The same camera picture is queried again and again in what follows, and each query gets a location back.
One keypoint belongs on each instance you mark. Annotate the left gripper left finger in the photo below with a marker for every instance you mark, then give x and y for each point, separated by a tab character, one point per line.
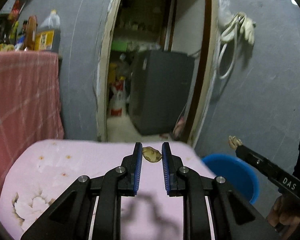
90	208

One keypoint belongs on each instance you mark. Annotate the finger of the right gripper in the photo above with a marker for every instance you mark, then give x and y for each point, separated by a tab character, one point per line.
262	164

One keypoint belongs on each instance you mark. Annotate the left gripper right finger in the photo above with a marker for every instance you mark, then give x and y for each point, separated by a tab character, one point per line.
212	208

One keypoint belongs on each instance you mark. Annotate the person's right hand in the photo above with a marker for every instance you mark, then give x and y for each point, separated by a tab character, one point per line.
286	212

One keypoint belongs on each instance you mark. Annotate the blue plastic bucket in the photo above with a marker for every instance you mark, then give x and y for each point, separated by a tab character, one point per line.
237	172

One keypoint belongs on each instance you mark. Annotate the pink cloth on table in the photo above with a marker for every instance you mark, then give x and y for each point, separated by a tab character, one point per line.
47	168

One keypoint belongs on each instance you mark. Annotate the red plaid cloth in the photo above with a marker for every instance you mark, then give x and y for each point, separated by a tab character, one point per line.
30	103

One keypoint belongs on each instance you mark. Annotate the large oil jug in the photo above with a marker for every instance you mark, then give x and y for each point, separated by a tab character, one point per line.
48	35

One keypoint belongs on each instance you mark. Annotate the dark sauce bottle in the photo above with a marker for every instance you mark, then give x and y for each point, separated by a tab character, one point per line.
4	36

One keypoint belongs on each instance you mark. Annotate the brown snack bag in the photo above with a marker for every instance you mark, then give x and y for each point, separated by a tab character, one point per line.
30	35

